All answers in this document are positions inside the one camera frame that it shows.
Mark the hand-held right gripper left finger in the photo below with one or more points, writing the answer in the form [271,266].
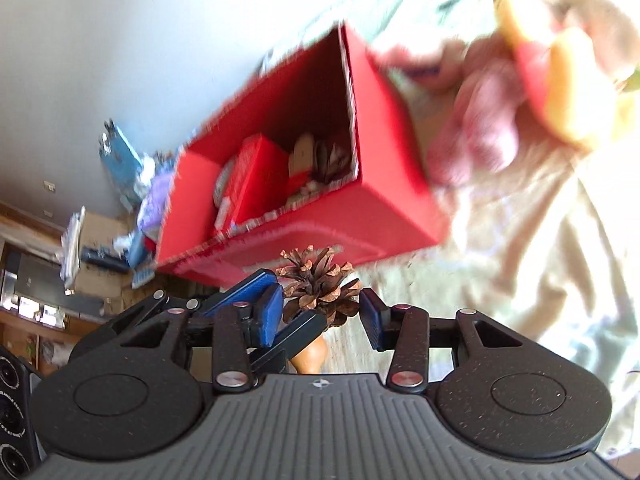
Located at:
[267,315]

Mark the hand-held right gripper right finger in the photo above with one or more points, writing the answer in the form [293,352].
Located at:
[372,320]

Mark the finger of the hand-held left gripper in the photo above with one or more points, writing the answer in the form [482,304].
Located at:
[240,287]
[295,340]

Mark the orange-brown gourd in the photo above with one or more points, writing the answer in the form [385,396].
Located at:
[311,357]

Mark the pine cone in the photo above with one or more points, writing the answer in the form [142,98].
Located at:
[317,280]
[332,160]

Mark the red carton with barcode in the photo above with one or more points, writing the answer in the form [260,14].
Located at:
[255,180]

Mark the red cardboard box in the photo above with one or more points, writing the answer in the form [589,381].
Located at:
[390,200]

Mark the tan wooden block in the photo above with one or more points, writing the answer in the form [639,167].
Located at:
[301,152]

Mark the red fabric item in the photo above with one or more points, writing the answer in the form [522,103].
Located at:
[150,246]

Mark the blue case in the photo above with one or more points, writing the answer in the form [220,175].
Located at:
[136,250]

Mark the purple tissue pack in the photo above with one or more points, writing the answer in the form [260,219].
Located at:
[155,202]

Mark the black remote control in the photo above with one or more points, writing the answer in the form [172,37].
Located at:
[102,259]

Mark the brown cardboard box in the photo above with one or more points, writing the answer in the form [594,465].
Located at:
[97,285]

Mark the cream cloth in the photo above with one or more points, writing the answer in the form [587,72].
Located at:
[525,260]

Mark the light blue box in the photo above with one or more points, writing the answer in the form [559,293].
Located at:
[120,160]

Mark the wooden shelf unit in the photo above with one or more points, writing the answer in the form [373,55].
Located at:
[30,305]

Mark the pink plush toy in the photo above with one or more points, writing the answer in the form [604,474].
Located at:
[480,120]

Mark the black speaker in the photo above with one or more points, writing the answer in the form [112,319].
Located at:
[12,410]

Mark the yellow and red plush toy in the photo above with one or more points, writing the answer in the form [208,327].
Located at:
[565,75]

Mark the beige plush toy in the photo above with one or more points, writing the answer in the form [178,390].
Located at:
[605,15]

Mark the white wall socket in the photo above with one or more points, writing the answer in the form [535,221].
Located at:
[48,186]

